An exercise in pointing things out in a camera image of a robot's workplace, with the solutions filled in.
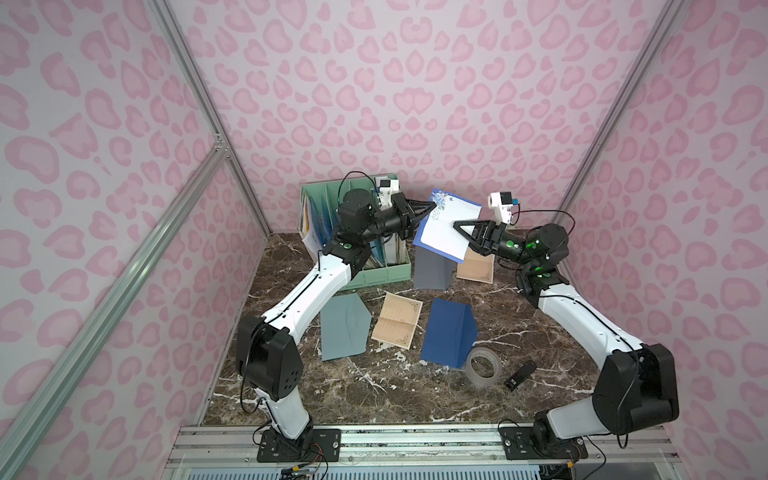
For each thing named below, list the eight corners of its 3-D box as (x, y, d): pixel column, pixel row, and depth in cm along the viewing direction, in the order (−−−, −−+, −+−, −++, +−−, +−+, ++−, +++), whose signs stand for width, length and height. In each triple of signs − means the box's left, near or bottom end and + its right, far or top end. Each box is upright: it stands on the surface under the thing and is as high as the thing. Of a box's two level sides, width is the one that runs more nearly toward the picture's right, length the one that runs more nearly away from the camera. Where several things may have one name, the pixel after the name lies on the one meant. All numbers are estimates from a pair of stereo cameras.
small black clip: (514, 394, 83) (517, 390, 80) (504, 384, 85) (507, 380, 82) (536, 371, 87) (540, 367, 84) (526, 362, 88) (530, 357, 86)
